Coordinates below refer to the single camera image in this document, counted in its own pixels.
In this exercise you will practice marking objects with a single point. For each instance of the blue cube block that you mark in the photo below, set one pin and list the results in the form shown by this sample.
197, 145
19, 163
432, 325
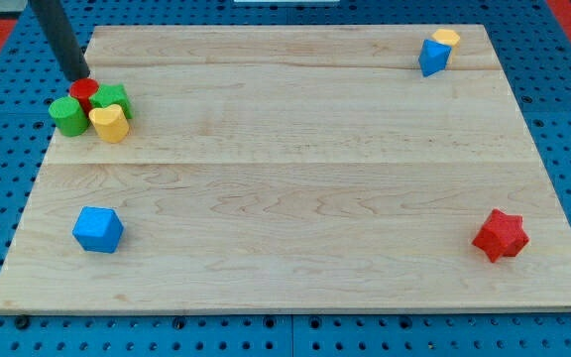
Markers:
98, 229

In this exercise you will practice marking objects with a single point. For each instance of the light wooden board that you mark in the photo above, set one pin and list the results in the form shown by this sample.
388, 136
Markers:
293, 169

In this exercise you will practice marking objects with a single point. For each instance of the yellow heart block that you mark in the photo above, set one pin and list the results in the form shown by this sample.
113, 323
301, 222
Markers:
110, 123

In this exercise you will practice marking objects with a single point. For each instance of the blue triangle block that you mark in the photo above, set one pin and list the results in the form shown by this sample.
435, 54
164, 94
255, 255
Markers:
433, 57

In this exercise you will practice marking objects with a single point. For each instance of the green star block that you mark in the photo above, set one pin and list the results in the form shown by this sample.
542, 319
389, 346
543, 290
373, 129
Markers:
108, 94

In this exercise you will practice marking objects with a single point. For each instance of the yellow hexagon block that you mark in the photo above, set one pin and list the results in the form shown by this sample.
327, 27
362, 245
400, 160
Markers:
449, 38

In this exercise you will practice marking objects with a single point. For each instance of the red cylinder block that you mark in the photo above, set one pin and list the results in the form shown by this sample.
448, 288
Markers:
81, 90

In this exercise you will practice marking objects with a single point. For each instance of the green cylinder block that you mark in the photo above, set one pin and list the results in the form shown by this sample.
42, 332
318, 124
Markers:
69, 116

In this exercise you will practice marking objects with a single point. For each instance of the red star block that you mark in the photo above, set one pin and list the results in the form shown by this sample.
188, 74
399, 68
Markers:
501, 235

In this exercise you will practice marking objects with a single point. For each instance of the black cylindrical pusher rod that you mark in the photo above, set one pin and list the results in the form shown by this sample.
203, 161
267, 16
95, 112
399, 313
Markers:
61, 38

